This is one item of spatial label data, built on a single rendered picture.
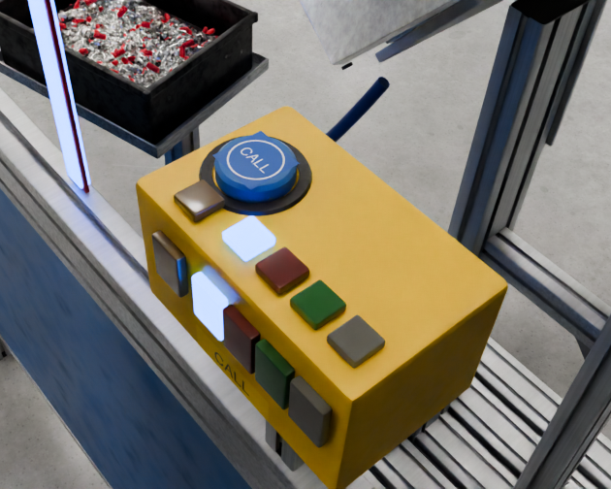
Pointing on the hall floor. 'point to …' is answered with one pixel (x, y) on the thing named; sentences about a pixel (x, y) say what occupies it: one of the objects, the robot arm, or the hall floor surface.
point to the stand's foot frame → (493, 438)
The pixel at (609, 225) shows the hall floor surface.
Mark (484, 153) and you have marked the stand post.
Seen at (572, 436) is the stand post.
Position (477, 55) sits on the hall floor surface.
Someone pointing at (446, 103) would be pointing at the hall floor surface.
